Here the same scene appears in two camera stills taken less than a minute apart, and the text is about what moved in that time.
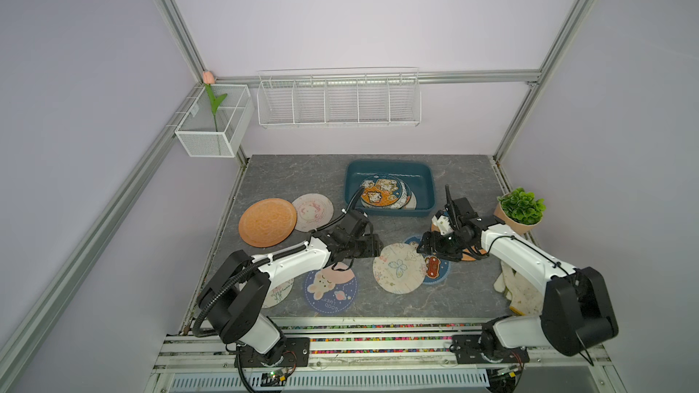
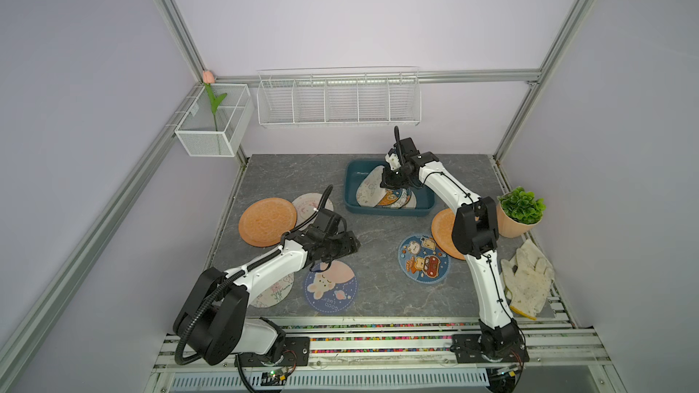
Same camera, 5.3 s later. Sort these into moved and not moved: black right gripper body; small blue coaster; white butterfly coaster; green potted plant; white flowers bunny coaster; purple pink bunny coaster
Moved: black right gripper body; white butterfly coaster
Not moved: small blue coaster; purple pink bunny coaster; green potted plant; white flowers bunny coaster
